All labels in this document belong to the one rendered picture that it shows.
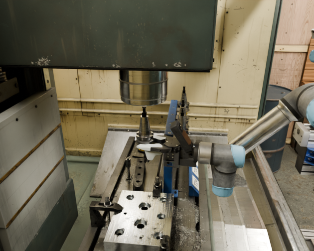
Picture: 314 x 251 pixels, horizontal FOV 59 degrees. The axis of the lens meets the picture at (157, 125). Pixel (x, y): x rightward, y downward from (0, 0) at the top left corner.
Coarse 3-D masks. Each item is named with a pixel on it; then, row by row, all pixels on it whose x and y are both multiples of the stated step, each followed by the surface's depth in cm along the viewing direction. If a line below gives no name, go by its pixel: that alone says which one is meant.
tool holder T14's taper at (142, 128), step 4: (140, 120) 95; (144, 120) 94; (148, 120) 95; (140, 124) 95; (144, 124) 94; (148, 124) 95; (140, 128) 96; (144, 128) 95; (148, 128) 95; (140, 132) 96; (144, 132) 95; (148, 132) 96
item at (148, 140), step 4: (152, 132) 98; (136, 136) 97; (140, 136) 96; (144, 136) 96; (148, 136) 96; (152, 136) 96; (136, 140) 98; (140, 140) 96; (144, 140) 96; (148, 140) 96; (152, 140) 97
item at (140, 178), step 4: (140, 160) 151; (136, 164) 147; (140, 164) 147; (144, 164) 147; (136, 168) 144; (140, 168) 146; (144, 168) 144; (136, 172) 140; (140, 172) 140; (144, 172) 150; (136, 176) 137; (140, 176) 137; (136, 180) 134; (140, 180) 134; (136, 184) 131; (140, 184) 131; (136, 188) 130; (140, 188) 131
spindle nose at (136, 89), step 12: (120, 72) 85; (132, 72) 81; (144, 72) 81; (156, 72) 82; (120, 84) 87; (132, 84) 83; (144, 84) 82; (156, 84) 83; (120, 96) 90; (132, 96) 84; (144, 96) 84; (156, 96) 85
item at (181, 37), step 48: (0, 0) 72; (48, 0) 71; (96, 0) 70; (144, 0) 69; (192, 0) 67; (0, 48) 78; (48, 48) 76; (96, 48) 75; (144, 48) 73; (192, 48) 72
